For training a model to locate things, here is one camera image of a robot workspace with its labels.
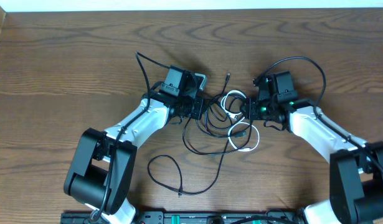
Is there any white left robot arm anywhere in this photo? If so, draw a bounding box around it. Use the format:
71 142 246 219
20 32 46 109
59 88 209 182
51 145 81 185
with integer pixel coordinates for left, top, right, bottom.
64 69 207 223

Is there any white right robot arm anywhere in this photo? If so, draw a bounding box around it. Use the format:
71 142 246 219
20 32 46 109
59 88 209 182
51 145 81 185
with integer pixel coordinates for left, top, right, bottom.
242 77 383 223

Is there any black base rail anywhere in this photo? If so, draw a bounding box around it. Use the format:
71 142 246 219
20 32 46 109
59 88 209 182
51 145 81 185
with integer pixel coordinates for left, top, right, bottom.
60 208 307 224

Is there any white USB cable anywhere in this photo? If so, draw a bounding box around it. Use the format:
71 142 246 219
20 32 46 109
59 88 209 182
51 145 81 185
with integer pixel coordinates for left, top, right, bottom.
220 89 260 152

